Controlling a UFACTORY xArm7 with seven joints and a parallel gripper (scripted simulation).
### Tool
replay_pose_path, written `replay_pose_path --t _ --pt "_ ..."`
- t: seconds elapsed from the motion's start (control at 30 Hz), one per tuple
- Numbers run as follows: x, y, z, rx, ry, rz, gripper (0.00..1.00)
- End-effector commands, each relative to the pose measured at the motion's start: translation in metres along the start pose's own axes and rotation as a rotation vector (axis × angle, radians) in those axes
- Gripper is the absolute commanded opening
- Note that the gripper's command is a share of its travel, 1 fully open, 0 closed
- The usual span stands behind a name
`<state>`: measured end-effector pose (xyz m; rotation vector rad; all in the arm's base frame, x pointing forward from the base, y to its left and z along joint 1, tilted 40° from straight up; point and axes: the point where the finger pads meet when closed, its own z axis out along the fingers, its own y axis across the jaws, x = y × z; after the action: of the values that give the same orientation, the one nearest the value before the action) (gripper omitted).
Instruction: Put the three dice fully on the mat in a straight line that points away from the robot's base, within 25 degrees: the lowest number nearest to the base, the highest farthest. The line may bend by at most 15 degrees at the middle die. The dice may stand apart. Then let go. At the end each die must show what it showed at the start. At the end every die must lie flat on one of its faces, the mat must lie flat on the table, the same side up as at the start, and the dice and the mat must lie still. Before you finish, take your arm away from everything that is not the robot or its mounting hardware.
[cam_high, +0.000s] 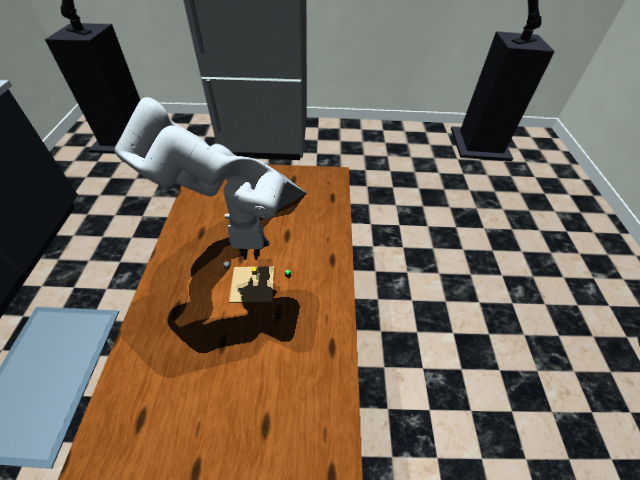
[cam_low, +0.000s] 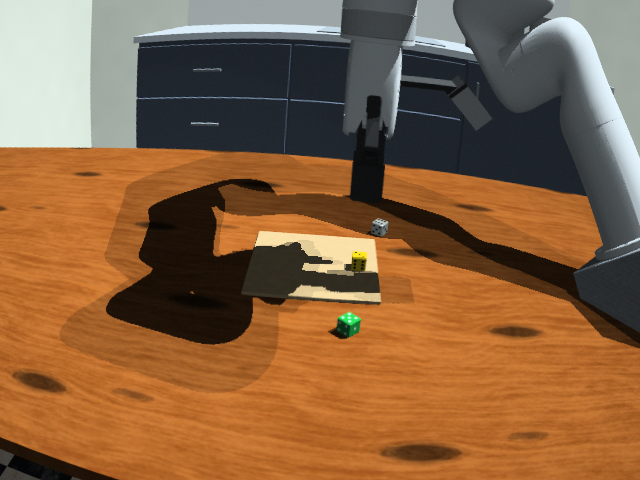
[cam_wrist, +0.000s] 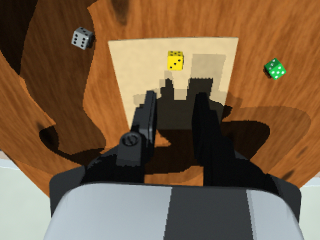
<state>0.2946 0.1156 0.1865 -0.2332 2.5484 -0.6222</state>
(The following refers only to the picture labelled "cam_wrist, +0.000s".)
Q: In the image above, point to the green die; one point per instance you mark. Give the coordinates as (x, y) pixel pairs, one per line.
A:
(275, 69)

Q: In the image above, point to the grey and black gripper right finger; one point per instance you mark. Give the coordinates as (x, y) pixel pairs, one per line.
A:
(228, 167)

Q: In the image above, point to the yellow die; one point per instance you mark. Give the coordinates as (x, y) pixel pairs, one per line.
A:
(175, 60)

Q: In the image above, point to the white die with black pips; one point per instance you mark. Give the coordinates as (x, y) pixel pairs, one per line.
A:
(82, 38)

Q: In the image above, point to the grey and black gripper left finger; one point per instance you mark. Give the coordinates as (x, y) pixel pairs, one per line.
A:
(135, 147)

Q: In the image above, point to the beige mat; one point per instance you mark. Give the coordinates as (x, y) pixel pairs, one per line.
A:
(141, 64)

